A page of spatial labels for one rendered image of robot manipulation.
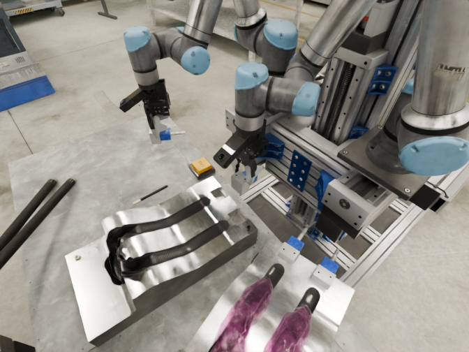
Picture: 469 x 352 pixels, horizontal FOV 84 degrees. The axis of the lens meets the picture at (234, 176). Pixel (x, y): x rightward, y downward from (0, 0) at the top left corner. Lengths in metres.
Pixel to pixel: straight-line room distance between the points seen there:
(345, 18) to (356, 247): 1.27
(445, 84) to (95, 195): 1.05
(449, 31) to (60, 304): 1.04
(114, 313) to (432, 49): 0.86
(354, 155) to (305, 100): 0.31
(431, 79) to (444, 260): 1.69
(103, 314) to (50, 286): 0.23
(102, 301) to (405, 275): 1.67
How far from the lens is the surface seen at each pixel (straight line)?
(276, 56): 0.99
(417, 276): 2.01
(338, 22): 0.67
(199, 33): 0.79
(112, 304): 0.80
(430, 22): 0.56
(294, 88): 0.61
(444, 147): 0.64
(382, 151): 0.83
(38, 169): 1.34
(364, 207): 0.79
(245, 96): 0.62
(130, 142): 1.28
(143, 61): 0.88
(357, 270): 1.59
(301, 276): 0.79
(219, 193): 0.91
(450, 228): 2.36
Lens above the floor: 1.57
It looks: 48 degrees down
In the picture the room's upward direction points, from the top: straight up
